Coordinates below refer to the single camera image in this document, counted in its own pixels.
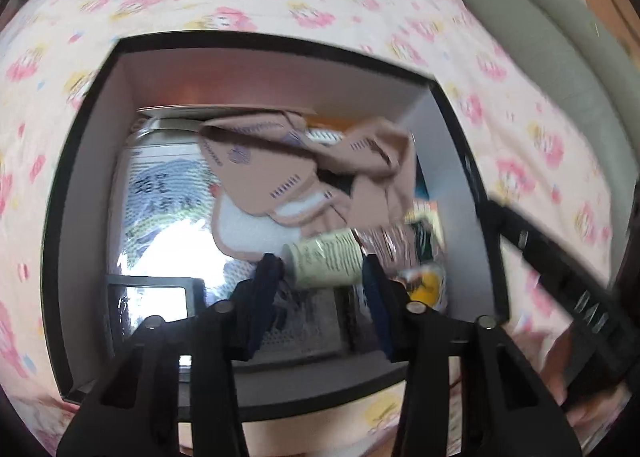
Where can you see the yellow packet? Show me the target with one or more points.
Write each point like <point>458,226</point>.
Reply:
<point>430,284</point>

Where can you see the person's right hand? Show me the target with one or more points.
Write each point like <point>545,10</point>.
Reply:
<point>557,367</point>

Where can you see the black storage box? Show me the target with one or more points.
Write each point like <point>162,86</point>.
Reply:
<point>85,217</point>

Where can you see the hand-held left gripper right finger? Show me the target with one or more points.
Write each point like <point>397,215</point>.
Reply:
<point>376,299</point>

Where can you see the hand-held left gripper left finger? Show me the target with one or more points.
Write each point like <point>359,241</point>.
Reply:
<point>267,287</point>

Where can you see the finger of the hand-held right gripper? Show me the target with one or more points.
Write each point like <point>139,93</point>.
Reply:
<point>505,224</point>

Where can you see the black framed packet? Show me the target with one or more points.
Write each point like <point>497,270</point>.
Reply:
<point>150,302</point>

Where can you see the brown face mask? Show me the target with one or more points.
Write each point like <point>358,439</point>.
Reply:
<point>300,172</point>

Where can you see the grey mesh packet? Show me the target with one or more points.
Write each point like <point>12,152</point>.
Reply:
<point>310,322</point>

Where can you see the clear packet with blue print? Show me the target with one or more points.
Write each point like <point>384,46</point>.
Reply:
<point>160,202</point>

